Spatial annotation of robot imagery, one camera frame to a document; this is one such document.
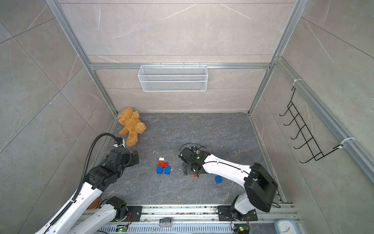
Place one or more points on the white wire mesh basket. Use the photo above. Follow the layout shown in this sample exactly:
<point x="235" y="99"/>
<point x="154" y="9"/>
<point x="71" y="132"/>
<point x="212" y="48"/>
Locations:
<point x="173" y="78"/>

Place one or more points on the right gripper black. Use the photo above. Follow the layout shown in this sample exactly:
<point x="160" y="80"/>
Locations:
<point x="185" y="167"/>

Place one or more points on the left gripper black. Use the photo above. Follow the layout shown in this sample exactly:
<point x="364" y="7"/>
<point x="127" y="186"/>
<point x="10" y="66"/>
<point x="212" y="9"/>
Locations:
<point x="132" y="161"/>

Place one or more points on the brown block at left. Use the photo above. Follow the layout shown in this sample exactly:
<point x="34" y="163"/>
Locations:
<point x="95" y="203"/>

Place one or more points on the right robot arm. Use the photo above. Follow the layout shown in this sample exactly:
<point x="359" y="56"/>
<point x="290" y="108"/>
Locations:
<point x="260" y="187"/>

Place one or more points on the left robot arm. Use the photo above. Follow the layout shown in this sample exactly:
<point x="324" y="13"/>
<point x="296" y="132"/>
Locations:
<point x="91" y="186"/>

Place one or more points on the blue lego brick bottom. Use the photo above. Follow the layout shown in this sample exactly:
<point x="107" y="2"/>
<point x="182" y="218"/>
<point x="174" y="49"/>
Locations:
<point x="167" y="170"/>

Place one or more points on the black wall hook rack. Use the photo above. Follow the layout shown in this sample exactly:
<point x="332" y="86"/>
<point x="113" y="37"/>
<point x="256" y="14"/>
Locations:
<point x="304" y="132"/>

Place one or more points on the blue-rimmed clock on rail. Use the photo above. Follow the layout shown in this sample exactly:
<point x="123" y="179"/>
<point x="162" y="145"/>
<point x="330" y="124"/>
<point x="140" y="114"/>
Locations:
<point x="286" y="226"/>

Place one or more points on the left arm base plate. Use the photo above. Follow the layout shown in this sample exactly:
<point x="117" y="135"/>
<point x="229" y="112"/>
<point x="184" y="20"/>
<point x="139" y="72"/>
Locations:
<point x="134" y="213"/>

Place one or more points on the red long lego brick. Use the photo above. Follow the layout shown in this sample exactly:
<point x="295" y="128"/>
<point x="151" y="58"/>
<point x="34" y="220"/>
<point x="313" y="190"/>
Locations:
<point x="163" y="164"/>

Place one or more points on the blue lego brick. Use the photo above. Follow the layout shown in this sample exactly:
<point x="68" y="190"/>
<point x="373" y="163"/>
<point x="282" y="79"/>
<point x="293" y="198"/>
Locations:
<point x="167" y="170"/>
<point x="159" y="170"/>
<point x="218" y="179"/>

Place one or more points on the aluminium front rail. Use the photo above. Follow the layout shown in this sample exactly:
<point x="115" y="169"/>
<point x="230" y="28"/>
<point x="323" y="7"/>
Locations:
<point x="199" y="219"/>

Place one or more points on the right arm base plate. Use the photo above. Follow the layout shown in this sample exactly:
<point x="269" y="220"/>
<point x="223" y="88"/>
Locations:
<point x="226" y="213"/>

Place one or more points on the brown teddy bear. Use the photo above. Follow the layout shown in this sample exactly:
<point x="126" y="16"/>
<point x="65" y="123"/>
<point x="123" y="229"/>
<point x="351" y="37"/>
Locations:
<point x="131" y="126"/>

